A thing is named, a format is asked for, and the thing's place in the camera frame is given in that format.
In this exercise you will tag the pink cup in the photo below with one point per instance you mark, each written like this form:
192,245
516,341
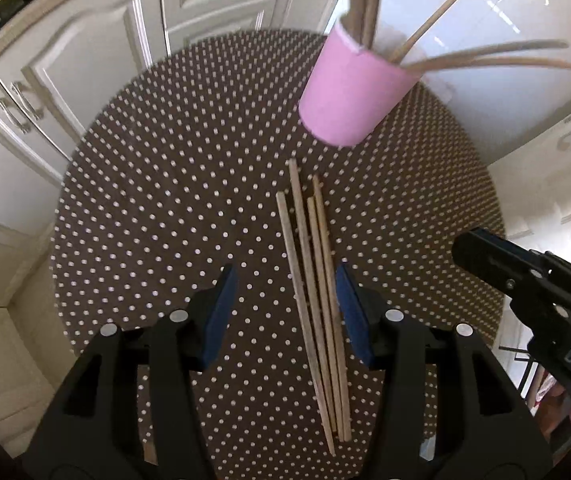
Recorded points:
355,95

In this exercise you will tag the wooden chopstick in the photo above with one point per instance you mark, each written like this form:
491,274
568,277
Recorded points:
307,250
323,240
318,260
301,300

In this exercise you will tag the cream base cabinets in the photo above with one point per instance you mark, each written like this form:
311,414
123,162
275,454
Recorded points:
65,85

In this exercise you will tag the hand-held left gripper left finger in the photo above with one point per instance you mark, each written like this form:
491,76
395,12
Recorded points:
220,320

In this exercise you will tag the white door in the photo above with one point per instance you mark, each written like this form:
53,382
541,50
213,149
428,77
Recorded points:
540,195

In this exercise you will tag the bunch of wooden chopsticks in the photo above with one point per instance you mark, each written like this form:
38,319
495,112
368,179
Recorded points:
373,0

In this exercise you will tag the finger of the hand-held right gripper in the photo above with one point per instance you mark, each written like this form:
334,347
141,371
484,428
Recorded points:
485,260

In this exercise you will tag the polka dot tablecloth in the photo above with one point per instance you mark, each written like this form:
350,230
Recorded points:
165,210

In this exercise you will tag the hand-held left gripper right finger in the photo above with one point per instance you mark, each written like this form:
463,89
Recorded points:
355,320

